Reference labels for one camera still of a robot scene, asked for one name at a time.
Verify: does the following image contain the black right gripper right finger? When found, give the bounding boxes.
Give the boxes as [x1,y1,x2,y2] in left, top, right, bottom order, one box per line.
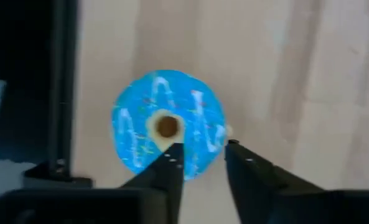
[223,139,325,224]

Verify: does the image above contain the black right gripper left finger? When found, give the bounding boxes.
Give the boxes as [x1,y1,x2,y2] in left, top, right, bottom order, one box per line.
[120,142,185,224]

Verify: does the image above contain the blue-iced donut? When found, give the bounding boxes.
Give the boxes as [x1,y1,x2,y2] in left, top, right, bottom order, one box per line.
[111,68,227,181]

